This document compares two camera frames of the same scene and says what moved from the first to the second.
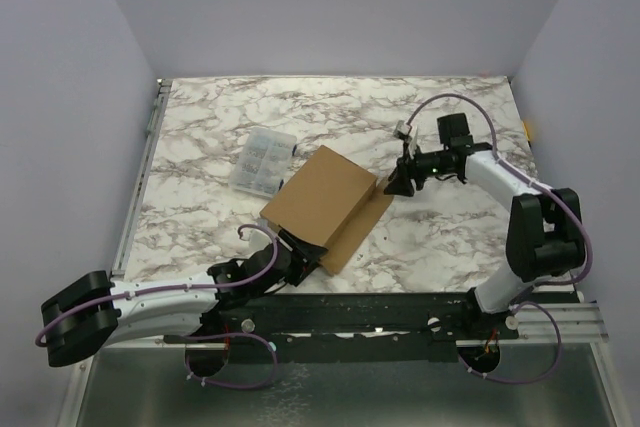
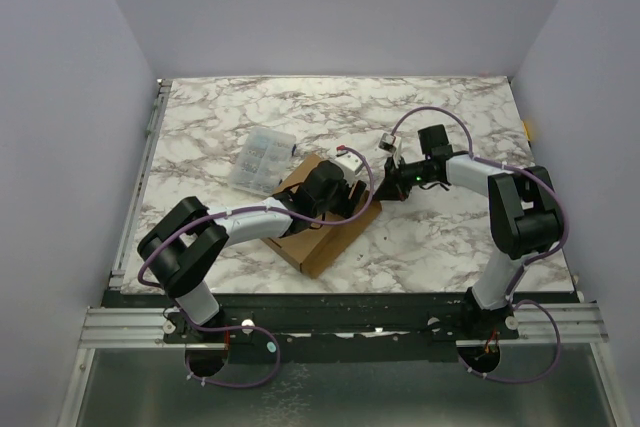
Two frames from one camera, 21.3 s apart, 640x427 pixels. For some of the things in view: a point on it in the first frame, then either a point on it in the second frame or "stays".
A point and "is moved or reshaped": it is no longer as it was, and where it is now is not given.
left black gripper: [303, 256] to [345, 205]
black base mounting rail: [349, 327] stays
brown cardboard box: [330, 202] is moved or reshaped
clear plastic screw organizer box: [262, 162] stays
